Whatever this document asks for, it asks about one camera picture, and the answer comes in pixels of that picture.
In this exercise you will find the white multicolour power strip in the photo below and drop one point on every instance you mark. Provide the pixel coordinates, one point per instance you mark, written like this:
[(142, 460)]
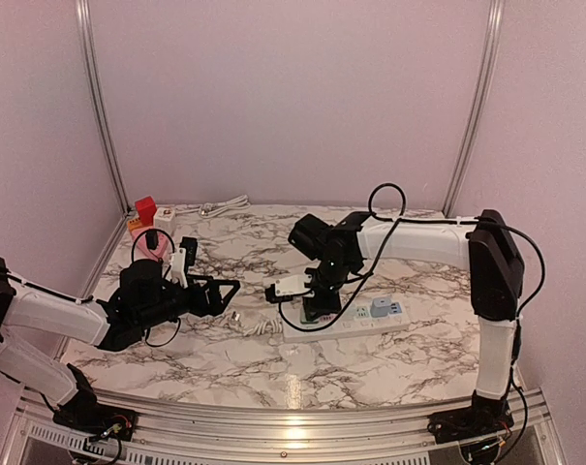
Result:
[(356, 321)]

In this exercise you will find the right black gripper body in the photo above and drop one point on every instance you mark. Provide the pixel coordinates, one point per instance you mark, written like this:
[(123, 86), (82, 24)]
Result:
[(331, 278)]

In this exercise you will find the aluminium frame post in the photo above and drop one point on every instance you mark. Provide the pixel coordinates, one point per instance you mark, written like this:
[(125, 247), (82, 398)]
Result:
[(88, 48), (488, 60)]

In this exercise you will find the red cube socket adapter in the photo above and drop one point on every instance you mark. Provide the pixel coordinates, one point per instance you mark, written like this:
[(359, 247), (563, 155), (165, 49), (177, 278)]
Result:
[(146, 209)]

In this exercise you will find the black power adapter with cable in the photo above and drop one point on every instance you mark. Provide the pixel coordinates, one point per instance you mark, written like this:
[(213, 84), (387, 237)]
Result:
[(151, 239)]

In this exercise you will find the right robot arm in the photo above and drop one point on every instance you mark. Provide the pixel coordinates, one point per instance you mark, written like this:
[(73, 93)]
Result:
[(484, 246)]

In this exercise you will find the white cube socket adapter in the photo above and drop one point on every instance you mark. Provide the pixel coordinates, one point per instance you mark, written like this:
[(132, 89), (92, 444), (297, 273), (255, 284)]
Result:
[(165, 219)]

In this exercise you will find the pink triangular power strip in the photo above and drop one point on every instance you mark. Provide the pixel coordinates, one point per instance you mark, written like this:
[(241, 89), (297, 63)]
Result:
[(141, 251)]

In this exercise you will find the left aluminium frame post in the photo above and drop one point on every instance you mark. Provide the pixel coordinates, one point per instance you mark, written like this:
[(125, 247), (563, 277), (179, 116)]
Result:
[(88, 48)]

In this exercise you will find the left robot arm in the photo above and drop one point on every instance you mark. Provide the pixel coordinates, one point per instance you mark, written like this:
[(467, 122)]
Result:
[(150, 293)]

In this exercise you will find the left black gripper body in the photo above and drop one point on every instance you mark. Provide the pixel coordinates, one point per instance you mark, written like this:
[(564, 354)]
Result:
[(196, 306)]

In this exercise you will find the green grey plug adapter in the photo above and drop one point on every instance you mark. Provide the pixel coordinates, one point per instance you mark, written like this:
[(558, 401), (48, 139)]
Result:
[(309, 316)]

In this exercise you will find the aluminium front rail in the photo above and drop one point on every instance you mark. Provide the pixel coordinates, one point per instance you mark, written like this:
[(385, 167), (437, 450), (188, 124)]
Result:
[(182, 433)]

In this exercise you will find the orange power strip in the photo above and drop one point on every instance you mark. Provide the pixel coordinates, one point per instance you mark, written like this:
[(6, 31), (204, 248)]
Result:
[(134, 224)]

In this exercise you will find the right aluminium frame post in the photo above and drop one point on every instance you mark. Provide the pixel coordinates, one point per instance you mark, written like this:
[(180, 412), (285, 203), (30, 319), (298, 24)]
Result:
[(488, 60)]

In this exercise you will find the blue small plug adapter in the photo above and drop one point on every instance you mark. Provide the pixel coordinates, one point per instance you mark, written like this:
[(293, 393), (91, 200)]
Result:
[(380, 307)]

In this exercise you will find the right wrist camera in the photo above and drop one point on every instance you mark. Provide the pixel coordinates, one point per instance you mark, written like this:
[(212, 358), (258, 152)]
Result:
[(286, 289)]

